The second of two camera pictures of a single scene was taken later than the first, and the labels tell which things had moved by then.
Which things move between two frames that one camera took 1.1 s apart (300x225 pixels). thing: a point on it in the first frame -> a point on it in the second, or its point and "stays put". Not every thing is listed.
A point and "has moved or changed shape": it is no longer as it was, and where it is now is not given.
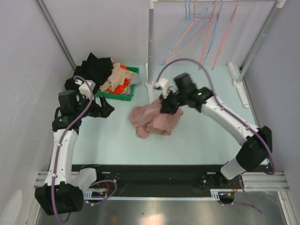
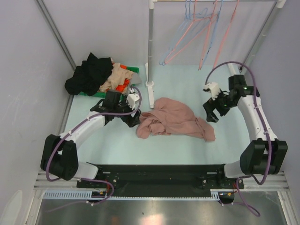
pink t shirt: (149, 118) has moved or changed shape
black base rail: (146, 181) stays put
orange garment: (121, 89) stays put
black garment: (93, 69) stays put
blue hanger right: (213, 33) stays put
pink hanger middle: (213, 8) stays put
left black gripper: (103, 111) -> (131, 121)
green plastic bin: (129, 97) stays put
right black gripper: (165, 107) -> (210, 106)
